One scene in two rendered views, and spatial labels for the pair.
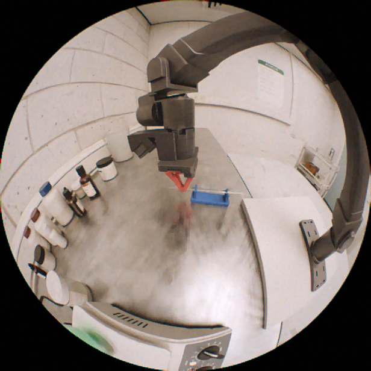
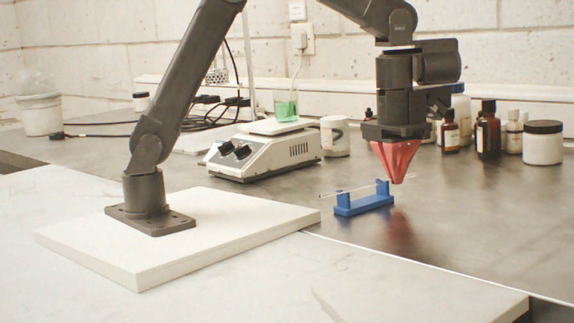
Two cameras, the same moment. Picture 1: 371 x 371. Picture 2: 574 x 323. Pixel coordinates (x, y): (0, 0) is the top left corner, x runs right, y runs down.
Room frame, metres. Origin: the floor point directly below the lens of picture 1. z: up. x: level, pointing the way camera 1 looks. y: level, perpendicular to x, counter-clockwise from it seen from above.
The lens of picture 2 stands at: (0.81, -0.84, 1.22)
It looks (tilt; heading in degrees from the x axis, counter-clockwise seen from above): 13 degrees down; 136
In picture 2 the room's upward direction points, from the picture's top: 5 degrees counter-clockwise
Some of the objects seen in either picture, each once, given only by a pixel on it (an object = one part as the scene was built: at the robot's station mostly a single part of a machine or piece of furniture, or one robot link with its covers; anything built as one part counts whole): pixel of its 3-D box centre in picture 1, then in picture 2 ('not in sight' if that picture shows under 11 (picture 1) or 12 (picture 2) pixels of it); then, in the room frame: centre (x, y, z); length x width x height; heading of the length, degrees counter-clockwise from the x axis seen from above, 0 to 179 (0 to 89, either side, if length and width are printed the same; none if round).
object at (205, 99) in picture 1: (233, 103); not in sight; (1.28, -0.53, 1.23); 1.90 x 0.06 x 0.10; 87
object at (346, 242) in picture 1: (342, 229); (145, 151); (-0.03, -0.30, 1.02); 0.09 x 0.06 x 0.06; 143
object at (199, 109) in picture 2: not in sight; (217, 109); (-0.78, 0.46, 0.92); 0.40 x 0.06 x 0.04; 177
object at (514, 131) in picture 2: not in sight; (514, 130); (0.24, 0.35, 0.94); 0.03 x 0.03 x 0.09
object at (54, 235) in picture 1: (54, 235); not in sight; (0.01, 0.32, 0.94); 0.03 x 0.03 x 0.08
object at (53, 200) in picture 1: (55, 203); (453, 113); (0.09, 0.38, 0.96); 0.07 x 0.07 x 0.13
